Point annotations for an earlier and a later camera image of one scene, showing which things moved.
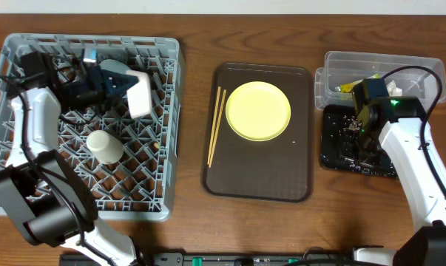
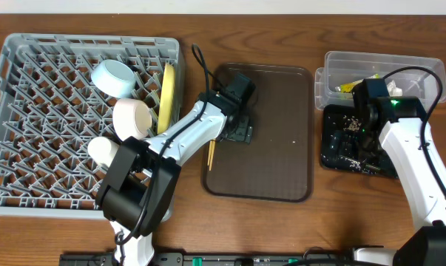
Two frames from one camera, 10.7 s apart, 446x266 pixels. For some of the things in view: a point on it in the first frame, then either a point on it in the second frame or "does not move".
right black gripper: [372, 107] does not move
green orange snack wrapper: [347, 88] does not move
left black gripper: [98, 84] -> [238, 129]
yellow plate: [258, 111] -> [166, 101]
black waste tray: [342, 147] does not move
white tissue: [393, 90] does not move
